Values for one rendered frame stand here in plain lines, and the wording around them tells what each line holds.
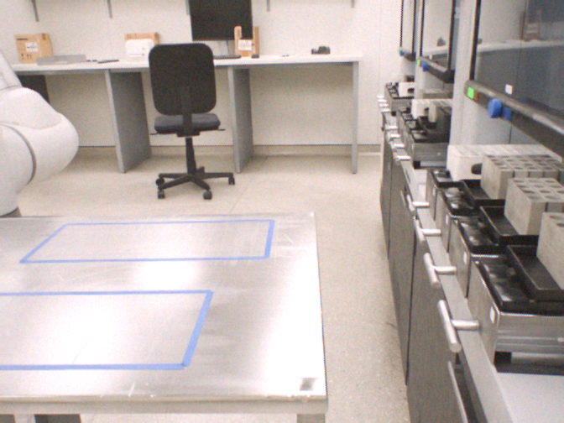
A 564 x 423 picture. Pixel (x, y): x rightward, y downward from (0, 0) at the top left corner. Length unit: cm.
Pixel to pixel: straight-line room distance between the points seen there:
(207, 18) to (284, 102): 96
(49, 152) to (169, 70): 219
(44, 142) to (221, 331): 87
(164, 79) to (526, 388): 308
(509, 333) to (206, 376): 34
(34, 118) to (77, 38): 387
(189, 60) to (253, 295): 291
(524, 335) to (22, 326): 55
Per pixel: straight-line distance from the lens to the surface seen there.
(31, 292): 68
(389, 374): 181
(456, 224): 85
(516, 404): 61
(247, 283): 62
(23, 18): 544
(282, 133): 466
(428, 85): 200
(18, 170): 124
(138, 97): 480
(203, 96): 348
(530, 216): 75
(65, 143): 136
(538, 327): 63
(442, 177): 106
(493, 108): 85
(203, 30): 448
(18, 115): 132
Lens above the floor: 111
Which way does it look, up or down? 20 degrees down
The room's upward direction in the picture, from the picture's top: 2 degrees counter-clockwise
